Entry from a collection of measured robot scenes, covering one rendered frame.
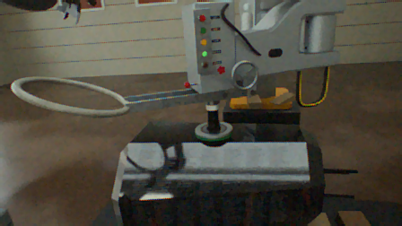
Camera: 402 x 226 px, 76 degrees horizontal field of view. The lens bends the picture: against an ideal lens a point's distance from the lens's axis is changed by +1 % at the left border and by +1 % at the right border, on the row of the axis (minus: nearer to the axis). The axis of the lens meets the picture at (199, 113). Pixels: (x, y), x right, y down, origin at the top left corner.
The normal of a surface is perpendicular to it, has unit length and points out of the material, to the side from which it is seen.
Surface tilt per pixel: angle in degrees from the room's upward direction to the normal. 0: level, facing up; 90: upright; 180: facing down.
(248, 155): 45
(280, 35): 90
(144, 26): 90
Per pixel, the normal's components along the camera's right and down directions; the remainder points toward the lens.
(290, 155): -0.15, -0.41
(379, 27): -0.12, 0.36
